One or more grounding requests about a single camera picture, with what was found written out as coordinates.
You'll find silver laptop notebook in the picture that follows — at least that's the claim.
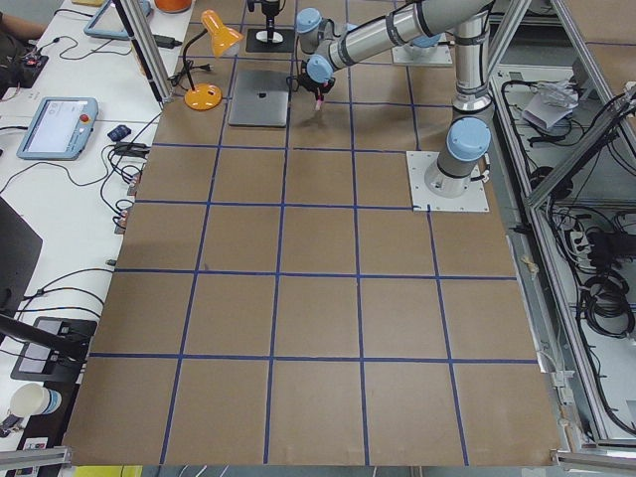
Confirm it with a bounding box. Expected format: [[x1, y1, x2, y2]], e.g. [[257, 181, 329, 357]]
[[229, 70, 289, 127]]

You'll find dark checkered pouch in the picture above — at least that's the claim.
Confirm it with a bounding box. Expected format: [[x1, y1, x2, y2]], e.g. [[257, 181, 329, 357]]
[[107, 124, 131, 142]]

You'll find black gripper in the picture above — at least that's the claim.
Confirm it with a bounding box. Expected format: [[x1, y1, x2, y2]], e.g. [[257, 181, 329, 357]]
[[286, 73, 334, 101]]

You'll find aluminium frame post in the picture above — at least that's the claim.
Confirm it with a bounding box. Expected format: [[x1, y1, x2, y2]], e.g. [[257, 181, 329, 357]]
[[113, 0, 173, 104]]

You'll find black lamp power cord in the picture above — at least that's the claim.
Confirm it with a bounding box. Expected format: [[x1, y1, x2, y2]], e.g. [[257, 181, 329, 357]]
[[168, 63, 216, 88]]

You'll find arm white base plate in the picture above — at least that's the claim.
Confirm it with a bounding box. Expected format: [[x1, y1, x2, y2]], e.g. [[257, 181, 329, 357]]
[[392, 44, 453, 68], [405, 151, 490, 213]]

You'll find black camera stand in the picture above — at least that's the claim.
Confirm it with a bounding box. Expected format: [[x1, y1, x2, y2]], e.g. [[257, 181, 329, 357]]
[[245, 0, 295, 54]]

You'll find orange bowl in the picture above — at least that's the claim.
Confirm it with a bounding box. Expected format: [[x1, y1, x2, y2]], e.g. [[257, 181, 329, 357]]
[[154, 0, 192, 14]]

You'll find orange desk lamp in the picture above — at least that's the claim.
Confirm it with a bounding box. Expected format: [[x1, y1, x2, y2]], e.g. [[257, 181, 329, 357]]
[[181, 9, 245, 111]]

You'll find blue teach pendant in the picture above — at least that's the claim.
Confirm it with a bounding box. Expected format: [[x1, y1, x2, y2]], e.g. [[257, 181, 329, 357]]
[[17, 96, 99, 161], [83, 1, 129, 40]]

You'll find white paper cup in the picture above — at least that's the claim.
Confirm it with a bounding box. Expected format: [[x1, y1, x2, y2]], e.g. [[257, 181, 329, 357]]
[[9, 383, 63, 417]]

